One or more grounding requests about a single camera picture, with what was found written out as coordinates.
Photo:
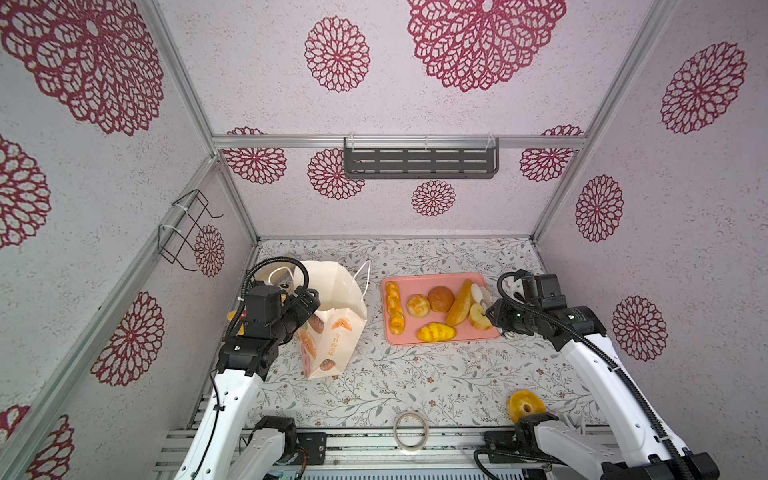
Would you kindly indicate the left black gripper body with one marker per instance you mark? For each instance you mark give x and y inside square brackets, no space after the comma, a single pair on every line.
[293,314]

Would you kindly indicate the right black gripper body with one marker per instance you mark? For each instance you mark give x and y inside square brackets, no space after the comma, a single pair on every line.
[515,318]

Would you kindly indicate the white paper bag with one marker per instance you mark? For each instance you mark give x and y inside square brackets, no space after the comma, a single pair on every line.
[328,339]

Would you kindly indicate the steel tongs cream tips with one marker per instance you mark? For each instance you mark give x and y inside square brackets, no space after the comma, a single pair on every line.
[481,296]

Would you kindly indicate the orange fake baguette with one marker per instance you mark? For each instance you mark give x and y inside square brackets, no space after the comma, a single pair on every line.
[461,306]

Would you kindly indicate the round orange fake bun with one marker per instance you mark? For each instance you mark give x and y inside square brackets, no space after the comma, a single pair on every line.
[441,299]

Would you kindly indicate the long twisted fake bread stick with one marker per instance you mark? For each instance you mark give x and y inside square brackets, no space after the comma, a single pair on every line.
[394,308]

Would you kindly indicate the yellow fake croissant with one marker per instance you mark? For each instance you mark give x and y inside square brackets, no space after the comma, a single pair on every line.
[436,333]

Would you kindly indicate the small round glazed bun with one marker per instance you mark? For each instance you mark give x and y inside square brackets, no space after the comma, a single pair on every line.
[418,306]

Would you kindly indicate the yellow ring-shaped fake bread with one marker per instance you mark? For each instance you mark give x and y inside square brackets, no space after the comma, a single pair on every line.
[478,319]

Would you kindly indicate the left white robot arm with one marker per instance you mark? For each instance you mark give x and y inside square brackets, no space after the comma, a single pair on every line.
[210,456]

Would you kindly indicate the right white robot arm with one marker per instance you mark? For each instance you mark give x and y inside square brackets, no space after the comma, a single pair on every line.
[647,447]

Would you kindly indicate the yellow plush toy red dress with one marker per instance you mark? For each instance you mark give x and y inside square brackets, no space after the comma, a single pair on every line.
[230,318]

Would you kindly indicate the clear tape roll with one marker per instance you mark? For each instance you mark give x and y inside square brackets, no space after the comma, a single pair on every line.
[411,432]

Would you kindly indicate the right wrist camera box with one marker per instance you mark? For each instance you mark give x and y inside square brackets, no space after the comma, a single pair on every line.
[543,292]

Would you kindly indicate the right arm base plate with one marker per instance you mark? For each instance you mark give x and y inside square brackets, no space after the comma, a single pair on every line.
[503,444]

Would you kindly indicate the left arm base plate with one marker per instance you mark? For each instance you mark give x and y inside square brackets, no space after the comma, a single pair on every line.
[312,443]

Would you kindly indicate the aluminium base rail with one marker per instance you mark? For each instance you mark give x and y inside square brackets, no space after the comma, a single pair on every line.
[360,453]

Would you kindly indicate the grey wall shelf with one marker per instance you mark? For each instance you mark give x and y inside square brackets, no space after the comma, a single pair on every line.
[425,163]

